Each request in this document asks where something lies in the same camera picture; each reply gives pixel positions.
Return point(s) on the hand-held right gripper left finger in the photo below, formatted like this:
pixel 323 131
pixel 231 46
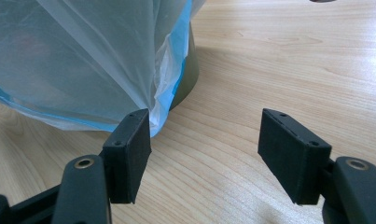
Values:
pixel 126 155

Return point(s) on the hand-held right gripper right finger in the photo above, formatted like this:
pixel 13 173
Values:
pixel 294 155

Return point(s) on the white trash bag blue band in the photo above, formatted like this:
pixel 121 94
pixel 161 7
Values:
pixel 83 62

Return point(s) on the green plastic bin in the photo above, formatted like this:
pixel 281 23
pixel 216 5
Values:
pixel 188 71

